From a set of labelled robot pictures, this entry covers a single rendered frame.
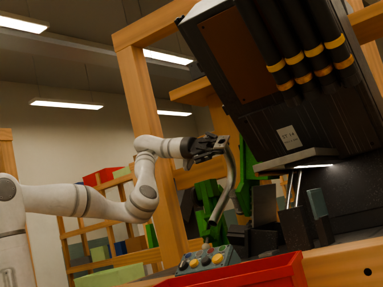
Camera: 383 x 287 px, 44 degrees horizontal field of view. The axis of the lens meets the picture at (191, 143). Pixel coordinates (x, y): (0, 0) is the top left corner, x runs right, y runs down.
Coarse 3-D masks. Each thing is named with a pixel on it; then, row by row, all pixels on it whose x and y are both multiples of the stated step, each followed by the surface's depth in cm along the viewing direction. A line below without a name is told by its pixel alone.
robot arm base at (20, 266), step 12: (0, 240) 113; (12, 240) 114; (24, 240) 116; (0, 252) 113; (12, 252) 113; (24, 252) 115; (0, 264) 112; (12, 264) 113; (24, 264) 114; (0, 276) 112; (12, 276) 112; (24, 276) 113
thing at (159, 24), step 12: (180, 0) 194; (192, 0) 191; (156, 12) 200; (168, 12) 197; (180, 12) 194; (132, 24) 207; (144, 24) 203; (156, 24) 200; (168, 24) 197; (120, 36) 210; (132, 36) 206; (144, 36) 203; (156, 36) 205; (120, 48) 210
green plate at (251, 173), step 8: (240, 136) 136; (240, 144) 136; (240, 152) 136; (248, 152) 136; (240, 160) 136; (248, 160) 136; (240, 168) 136; (248, 168) 136; (240, 176) 136; (248, 176) 136; (248, 184) 138; (256, 184) 143
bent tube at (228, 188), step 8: (224, 136) 154; (216, 144) 152; (224, 144) 151; (232, 160) 156; (232, 168) 157; (232, 176) 157; (232, 184) 156; (224, 192) 153; (224, 200) 151; (216, 208) 149; (224, 208) 150; (216, 216) 146; (216, 224) 147
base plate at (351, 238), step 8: (352, 232) 133; (360, 232) 127; (368, 232) 122; (376, 232) 117; (336, 240) 122; (344, 240) 117; (352, 240) 113; (280, 248) 138; (256, 256) 131; (160, 272) 157; (168, 272) 149; (136, 280) 148; (144, 280) 142
